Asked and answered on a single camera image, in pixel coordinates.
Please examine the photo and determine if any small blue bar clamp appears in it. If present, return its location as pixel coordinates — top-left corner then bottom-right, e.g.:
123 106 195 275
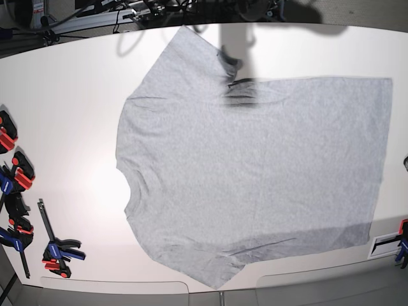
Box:
38 199 86 279

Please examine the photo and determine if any red black clamp top left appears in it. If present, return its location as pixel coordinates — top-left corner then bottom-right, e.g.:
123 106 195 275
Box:
1 110 18 154

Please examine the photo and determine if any grey T-shirt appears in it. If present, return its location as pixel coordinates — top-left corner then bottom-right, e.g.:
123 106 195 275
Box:
116 27 393 289

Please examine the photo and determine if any blue red bar clamp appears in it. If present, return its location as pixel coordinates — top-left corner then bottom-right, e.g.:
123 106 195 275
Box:
1 151 35 208

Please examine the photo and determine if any dark object at right edge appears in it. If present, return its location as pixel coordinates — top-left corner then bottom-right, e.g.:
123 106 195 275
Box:
403 156 408 171

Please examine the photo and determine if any blue black bar clamp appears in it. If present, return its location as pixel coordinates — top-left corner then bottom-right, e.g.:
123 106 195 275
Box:
1 193 34 279

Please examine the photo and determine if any blue clamp at right edge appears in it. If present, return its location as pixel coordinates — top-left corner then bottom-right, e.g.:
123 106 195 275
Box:
375 219 408 269

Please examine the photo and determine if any aluminium frame rail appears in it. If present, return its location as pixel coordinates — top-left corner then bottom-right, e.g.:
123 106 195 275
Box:
40 9 136 34

